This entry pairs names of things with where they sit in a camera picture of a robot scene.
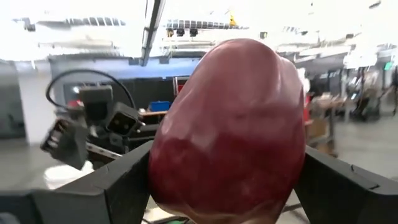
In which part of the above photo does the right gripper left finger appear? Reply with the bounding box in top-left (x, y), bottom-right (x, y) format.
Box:
top-left (0, 140), bottom-right (153, 224)

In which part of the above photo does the dark red apple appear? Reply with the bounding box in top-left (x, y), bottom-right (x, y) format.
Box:
top-left (148, 38), bottom-right (307, 224)

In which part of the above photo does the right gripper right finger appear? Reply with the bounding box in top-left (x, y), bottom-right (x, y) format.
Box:
top-left (294, 146), bottom-right (398, 224)

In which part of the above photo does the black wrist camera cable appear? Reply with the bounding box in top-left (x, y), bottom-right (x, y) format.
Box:
top-left (45, 68), bottom-right (137, 110)

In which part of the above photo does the blue storage box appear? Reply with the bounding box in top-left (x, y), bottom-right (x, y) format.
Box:
top-left (148, 100), bottom-right (172, 112)

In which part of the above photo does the black aluminium table frame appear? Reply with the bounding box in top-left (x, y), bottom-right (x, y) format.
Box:
top-left (139, 0), bottom-right (167, 67)

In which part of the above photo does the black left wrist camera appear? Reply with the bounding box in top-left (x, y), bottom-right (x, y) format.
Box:
top-left (105, 101), bottom-right (146, 137)

